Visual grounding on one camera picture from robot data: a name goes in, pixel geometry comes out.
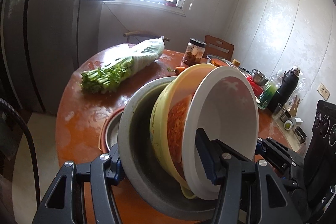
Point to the clear jar with pickles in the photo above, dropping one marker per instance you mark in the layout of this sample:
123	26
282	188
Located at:
194	52

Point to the far wooden chair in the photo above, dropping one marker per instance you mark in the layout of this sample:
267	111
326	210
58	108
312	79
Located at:
143	34

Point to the steel bowl behind jars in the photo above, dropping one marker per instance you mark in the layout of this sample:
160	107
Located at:
209	57

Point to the wooden chair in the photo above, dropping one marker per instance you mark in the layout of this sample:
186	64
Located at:
143	34
218	47

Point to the celery bunch in bag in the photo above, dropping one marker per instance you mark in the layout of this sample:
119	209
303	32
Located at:
108	78

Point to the small steel bowl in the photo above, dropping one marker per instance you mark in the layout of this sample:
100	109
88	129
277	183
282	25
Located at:
259	78

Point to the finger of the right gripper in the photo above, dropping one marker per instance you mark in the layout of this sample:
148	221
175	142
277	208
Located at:
280	157

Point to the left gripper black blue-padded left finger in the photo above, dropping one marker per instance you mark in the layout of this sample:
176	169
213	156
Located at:
64	200

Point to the red packet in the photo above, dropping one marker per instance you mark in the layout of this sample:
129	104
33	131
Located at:
258	90

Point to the grey refrigerator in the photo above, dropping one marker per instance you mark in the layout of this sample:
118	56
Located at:
38	51

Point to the small carrot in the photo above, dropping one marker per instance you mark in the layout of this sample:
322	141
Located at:
177	70

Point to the wall socket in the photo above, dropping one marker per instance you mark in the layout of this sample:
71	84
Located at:
322	90

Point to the pale green small cup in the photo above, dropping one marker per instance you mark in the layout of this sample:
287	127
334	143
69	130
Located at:
288	125

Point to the green bottle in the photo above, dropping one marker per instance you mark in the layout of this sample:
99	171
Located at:
271	87

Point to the grey speckled bowl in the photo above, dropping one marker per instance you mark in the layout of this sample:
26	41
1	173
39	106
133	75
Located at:
150	194

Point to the black stove appliance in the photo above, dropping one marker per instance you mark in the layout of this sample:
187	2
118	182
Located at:
319	162

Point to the brown sauce bottle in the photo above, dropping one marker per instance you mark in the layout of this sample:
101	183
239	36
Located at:
235	63

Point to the black thermos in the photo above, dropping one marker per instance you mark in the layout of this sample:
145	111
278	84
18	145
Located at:
288	85

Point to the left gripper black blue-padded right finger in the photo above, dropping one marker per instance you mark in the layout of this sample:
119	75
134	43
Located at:
245	185

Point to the white red-patterned bowl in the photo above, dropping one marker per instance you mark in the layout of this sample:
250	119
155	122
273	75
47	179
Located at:
224	105

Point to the yellow bowl with handle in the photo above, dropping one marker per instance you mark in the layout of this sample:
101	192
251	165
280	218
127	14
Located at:
167	122

